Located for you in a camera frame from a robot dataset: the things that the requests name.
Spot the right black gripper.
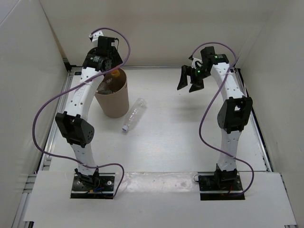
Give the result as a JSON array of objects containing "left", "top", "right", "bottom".
[{"left": 177, "top": 65, "right": 211, "bottom": 93}]

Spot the clear unlabeled plastic bottle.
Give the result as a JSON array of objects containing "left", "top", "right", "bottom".
[{"left": 122, "top": 98, "right": 147, "bottom": 133}]

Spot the orange plastic bottle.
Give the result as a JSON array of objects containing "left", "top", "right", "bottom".
[{"left": 110, "top": 69, "right": 121, "bottom": 78}]

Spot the green label clear bottle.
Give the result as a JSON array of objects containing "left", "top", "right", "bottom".
[{"left": 96, "top": 82, "right": 117, "bottom": 95}]

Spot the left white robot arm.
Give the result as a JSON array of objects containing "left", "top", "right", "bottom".
[{"left": 55, "top": 36, "right": 123, "bottom": 190}]

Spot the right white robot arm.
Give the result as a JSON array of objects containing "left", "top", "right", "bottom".
[{"left": 177, "top": 45, "right": 253, "bottom": 190}]

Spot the brown cylindrical bin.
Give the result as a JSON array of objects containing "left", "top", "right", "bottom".
[{"left": 95, "top": 68, "right": 129, "bottom": 118}]

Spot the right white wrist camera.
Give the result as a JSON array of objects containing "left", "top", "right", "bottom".
[{"left": 189, "top": 56, "right": 203, "bottom": 69}]

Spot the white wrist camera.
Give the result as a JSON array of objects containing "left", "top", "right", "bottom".
[
  {"left": 89, "top": 30, "right": 103, "bottom": 44},
  {"left": 189, "top": 56, "right": 203, "bottom": 69}
]

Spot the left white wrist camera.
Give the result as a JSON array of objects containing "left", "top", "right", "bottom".
[{"left": 89, "top": 30, "right": 103, "bottom": 44}]

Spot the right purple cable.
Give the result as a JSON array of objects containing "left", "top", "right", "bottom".
[{"left": 191, "top": 42, "right": 256, "bottom": 194}]

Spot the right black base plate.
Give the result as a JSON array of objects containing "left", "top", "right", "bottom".
[{"left": 193, "top": 173, "right": 245, "bottom": 201}]

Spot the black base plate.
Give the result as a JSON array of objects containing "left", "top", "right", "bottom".
[
  {"left": 70, "top": 173, "right": 115, "bottom": 200},
  {"left": 193, "top": 173, "right": 245, "bottom": 201}
]

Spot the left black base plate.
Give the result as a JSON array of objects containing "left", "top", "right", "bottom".
[{"left": 70, "top": 173, "right": 115, "bottom": 200}]

